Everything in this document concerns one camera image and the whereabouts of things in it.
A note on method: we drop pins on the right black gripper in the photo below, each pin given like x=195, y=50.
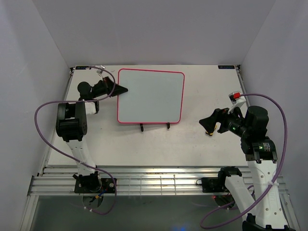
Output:
x=209, y=122

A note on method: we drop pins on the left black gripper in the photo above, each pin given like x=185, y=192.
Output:
x=108, y=83

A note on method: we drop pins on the yellow bone-shaped eraser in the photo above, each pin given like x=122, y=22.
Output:
x=211, y=132

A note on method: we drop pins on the pink framed whiteboard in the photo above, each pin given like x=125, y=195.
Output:
x=153, y=97

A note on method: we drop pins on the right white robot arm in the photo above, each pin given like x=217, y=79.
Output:
x=263, y=210

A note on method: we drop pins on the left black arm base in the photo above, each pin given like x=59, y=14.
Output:
x=93, y=188

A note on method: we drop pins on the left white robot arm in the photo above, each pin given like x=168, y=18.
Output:
x=71, y=126

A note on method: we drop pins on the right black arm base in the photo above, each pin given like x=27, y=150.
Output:
x=217, y=185

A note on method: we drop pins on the left blue corner label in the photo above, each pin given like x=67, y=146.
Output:
x=82, y=68

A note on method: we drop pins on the blue corner label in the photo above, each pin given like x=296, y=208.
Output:
x=226, y=67
x=82, y=68

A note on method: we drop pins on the right blue corner label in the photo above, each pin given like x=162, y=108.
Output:
x=226, y=67

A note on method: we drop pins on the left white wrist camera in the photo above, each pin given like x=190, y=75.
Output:
x=100, y=69

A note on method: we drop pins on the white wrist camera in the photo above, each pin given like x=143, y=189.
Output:
x=100, y=69
x=237, y=101

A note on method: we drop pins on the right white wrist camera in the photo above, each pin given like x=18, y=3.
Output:
x=237, y=101

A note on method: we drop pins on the black wire whiteboard stand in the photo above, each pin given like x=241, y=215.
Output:
x=148, y=127

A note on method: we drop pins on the aluminium extrusion frame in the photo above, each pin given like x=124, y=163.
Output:
x=165, y=162

